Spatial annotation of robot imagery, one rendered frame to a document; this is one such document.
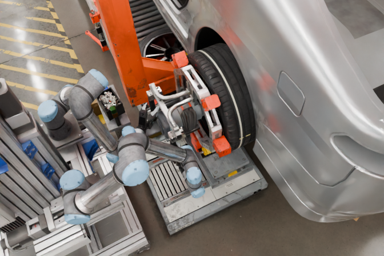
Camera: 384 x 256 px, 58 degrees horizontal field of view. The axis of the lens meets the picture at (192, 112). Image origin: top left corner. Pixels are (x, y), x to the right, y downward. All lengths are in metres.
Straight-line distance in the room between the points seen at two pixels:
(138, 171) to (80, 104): 0.48
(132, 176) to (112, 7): 0.98
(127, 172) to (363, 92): 0.93
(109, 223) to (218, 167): 0.88
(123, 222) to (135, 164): 1.14
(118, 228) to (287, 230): 1.21
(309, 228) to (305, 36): 1.74
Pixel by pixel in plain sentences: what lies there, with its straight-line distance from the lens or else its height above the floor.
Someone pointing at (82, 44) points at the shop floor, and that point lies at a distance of 4.08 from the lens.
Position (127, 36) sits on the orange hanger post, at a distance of 2.18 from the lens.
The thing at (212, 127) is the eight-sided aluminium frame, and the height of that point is 0.98.
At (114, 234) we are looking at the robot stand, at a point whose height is 0.21.
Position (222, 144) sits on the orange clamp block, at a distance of 1.98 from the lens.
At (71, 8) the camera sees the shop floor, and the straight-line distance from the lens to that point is 4.64.
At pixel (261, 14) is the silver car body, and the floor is 1.66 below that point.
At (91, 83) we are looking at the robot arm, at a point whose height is 1.32.
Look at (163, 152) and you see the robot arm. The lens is 1.70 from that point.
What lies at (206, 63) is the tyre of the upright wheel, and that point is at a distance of 1.96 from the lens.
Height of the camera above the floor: 2.58
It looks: 54 degrees down
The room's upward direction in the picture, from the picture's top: 5 degrees counter-clockwise
